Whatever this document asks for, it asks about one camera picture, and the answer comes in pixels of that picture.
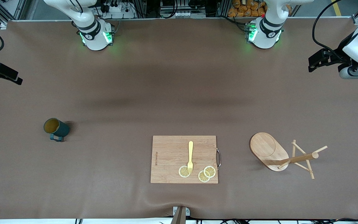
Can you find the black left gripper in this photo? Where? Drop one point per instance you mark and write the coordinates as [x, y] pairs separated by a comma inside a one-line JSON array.
[[341, 51]]

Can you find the teal mug with yellow inside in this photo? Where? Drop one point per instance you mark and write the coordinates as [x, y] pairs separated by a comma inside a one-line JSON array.
[[59, 129]]

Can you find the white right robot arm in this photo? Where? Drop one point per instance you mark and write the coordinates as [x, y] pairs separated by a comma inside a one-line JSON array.
[[95, 40]]

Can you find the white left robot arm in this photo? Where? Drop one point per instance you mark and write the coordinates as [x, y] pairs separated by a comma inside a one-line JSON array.
[[266, 37]]

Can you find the wooden mug rack with pegs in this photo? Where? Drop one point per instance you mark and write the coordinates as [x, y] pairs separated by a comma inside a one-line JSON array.
[[264, 149]]

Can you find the pile of orange buns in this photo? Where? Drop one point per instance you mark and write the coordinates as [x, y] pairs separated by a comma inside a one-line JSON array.
[[247, 7]]

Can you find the brown table mat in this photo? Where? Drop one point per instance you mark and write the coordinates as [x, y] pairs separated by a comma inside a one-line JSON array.
[[104, 93]]

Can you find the white power strip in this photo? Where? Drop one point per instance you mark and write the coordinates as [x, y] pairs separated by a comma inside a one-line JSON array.
[[188, 14], [117, 11]]

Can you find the lemon slice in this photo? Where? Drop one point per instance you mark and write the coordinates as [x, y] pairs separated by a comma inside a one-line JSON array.
[[210, 171], [182, 171], [202, 178]]

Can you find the yellow plastic fork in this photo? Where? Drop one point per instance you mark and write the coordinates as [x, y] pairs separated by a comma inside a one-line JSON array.
[[190, 149]]

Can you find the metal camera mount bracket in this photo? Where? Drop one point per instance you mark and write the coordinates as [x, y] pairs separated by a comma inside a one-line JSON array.
[[180, 216]]

